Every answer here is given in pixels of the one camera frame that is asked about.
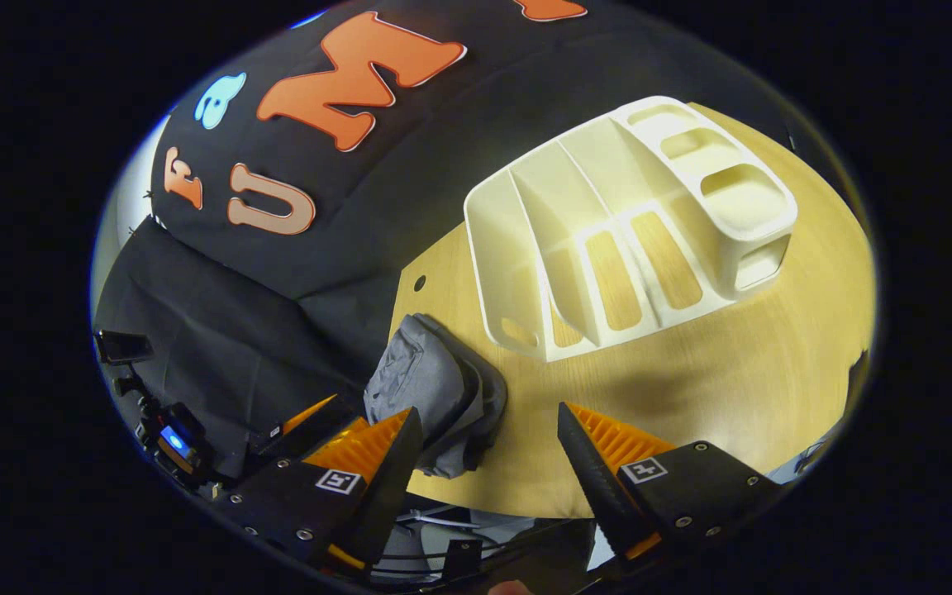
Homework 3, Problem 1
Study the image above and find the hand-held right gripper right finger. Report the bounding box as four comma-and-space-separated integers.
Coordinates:
556, 402, 784, 564

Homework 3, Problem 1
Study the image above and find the grey schoolbag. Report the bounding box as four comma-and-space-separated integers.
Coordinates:
363, 312, 508, 480

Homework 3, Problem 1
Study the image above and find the cream plastic bookshelf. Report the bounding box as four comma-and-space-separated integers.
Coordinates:
464, 95, 799, 364

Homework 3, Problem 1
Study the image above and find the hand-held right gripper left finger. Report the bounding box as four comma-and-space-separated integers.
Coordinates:
222, 405, 426, 573

